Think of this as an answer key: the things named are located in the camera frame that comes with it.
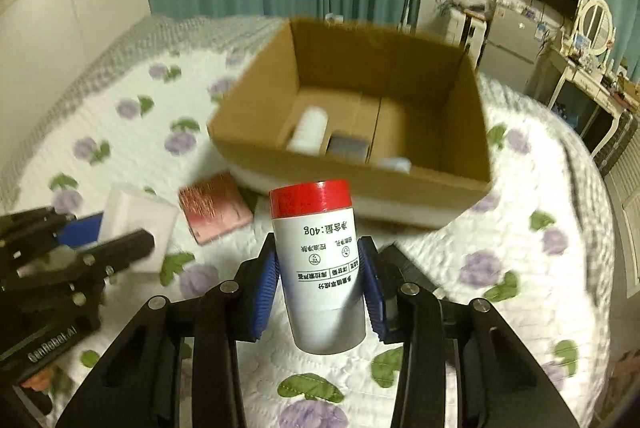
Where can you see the grey checkered bed cover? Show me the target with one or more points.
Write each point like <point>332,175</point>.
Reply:
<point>100,58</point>

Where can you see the white dressing table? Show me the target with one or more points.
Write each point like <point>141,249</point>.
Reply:
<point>588,85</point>

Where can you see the white rectangular box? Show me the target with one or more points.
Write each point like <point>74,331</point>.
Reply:
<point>127,209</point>

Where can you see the white hard-shell suitcase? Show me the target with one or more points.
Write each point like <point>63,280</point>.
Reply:
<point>462,28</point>

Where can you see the person's hand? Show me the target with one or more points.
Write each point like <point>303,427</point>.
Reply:
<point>43,380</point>

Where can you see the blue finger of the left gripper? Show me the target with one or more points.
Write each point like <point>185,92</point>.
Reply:
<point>118,254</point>
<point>81,232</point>

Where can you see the red embossed card case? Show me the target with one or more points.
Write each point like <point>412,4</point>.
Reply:
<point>213,207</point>

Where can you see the open brown cardboard box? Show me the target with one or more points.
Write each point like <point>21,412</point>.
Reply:
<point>409,95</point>

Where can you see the grey power bank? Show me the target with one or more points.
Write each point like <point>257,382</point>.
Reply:
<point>349,147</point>

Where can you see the oval white vanity mirror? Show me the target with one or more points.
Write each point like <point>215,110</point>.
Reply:
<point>595,23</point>

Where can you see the white round jar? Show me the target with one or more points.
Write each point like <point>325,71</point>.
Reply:
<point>308,134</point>

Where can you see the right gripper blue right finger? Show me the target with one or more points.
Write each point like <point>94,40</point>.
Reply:
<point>380,280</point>

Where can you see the white louvered wardrobe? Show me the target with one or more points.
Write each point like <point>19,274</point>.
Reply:
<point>622,182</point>

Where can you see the red-capped white canister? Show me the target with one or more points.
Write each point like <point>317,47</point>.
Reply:
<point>314,227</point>

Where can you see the dark suitcase beside table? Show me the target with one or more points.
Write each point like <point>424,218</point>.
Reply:
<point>613,149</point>

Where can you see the white power adapter plug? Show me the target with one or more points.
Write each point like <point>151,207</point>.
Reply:
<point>401,164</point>

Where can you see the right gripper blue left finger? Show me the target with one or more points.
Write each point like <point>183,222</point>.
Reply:
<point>258,279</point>

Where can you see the silver two-door mini fridge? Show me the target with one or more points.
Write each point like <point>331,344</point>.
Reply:
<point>511,49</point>

